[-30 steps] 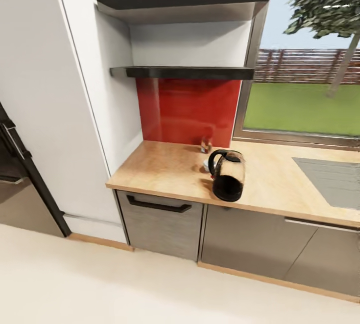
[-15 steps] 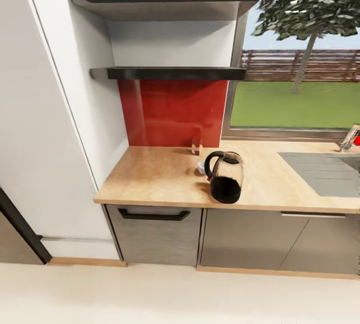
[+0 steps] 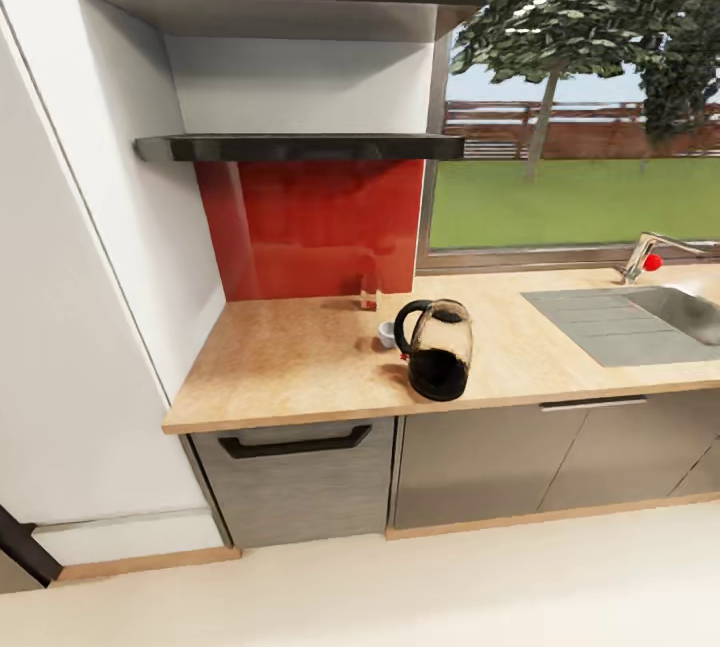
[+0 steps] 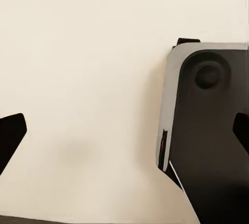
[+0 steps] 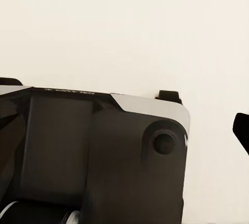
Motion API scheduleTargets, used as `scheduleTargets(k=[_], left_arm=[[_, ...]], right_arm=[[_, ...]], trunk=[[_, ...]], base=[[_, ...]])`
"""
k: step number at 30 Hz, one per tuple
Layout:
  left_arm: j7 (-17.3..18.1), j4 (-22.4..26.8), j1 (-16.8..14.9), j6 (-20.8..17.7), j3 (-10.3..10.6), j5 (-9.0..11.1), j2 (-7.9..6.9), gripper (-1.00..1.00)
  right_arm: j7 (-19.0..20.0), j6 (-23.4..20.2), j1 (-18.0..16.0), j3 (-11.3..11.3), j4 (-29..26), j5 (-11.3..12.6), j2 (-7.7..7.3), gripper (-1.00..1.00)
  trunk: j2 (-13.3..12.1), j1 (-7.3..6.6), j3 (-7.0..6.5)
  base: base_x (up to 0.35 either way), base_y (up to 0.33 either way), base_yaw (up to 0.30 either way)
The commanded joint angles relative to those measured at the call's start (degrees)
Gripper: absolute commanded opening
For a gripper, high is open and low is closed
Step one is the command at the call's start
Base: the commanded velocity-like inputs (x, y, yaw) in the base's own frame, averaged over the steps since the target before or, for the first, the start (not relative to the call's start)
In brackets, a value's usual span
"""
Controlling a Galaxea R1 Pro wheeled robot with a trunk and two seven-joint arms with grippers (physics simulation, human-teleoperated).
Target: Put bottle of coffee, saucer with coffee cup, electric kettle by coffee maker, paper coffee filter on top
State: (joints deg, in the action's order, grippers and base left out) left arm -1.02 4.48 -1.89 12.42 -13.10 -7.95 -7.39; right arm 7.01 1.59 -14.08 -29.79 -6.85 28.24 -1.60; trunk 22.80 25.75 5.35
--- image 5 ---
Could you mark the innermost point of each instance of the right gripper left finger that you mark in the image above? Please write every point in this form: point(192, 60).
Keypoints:
point(12, 131)

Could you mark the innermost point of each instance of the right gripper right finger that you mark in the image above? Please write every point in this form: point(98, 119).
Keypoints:
point(241, 129)

